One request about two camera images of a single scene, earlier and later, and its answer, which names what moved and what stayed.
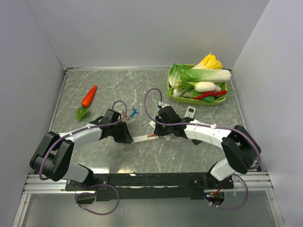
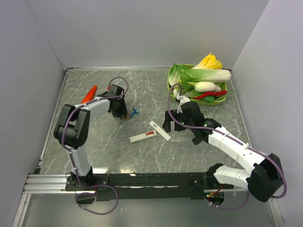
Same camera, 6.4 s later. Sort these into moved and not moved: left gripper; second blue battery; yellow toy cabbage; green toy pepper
Moved: left gripper
Not moved: green toy pepper; yellow toy cabbage; second blue battery
